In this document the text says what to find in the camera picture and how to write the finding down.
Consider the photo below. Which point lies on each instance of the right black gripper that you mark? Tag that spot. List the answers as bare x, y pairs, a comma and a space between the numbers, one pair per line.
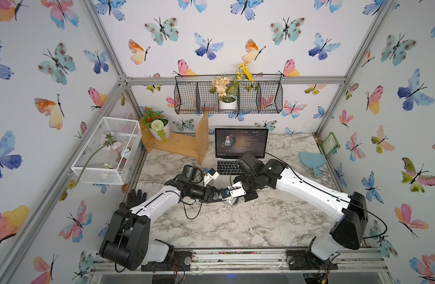
249, 197

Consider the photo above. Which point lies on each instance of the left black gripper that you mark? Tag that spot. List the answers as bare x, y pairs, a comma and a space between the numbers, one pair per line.
208, 194

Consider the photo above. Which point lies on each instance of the grey wireless mouse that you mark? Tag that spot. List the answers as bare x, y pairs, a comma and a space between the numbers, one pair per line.
234, 201

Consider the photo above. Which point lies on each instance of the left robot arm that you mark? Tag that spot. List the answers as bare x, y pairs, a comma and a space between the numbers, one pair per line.
127, 240

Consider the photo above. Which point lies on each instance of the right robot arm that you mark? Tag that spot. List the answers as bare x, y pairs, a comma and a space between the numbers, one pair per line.
349, 212

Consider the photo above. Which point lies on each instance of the silver laptop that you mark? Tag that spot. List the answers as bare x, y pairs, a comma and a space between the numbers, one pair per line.
232, 143

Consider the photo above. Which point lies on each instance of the wooden corner shelf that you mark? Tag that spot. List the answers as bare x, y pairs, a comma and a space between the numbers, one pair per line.
195, 147

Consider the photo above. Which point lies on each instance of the black rubber glove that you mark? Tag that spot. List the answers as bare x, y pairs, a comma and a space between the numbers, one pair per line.
134, 199

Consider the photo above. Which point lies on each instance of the white pot green plant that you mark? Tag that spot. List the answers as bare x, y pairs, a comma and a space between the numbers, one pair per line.
156, 122

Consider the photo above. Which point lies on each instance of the green framed card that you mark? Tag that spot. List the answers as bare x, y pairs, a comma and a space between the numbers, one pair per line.
330, 145

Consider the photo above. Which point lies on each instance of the white pot beige flowers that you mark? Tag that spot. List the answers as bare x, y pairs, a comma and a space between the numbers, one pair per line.
227, 90

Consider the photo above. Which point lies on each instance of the pink artificial flower stem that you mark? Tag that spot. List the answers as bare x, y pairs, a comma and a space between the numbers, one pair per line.
108, 142

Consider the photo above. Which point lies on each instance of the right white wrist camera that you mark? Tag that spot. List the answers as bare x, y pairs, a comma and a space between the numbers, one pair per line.
229, 193

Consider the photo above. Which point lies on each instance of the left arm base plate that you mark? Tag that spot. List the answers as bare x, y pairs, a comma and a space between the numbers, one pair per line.
176, 260

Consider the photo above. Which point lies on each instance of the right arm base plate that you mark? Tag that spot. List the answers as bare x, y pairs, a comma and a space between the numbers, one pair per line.
303, 260

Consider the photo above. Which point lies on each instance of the black wire wall basket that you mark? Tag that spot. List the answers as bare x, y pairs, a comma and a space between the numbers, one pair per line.
208, 94

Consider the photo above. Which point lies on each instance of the white wire mesh box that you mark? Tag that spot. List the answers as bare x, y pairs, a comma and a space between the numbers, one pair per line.
109, 167

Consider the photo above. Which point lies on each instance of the aluminium front rail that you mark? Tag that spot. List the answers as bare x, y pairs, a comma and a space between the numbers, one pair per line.
256, 260

